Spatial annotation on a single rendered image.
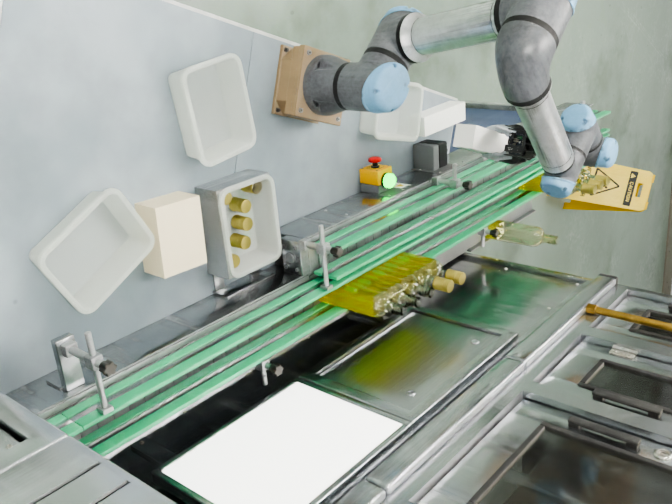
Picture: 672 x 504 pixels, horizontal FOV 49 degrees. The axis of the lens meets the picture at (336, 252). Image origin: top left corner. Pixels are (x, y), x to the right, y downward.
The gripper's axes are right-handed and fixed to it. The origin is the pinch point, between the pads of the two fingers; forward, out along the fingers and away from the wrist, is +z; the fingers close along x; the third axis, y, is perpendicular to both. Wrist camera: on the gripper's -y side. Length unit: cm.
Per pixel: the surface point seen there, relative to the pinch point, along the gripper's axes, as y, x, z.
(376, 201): 15.1, 21.0, 24.0
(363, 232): 31.4, 28.9, 14.6
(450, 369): 31, 57, -17
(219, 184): 68, 22, 31
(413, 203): 6.5, 20.0, 17.3
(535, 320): -7, 46, -19
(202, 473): 87, 77, 3
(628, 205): -301, 7, 59
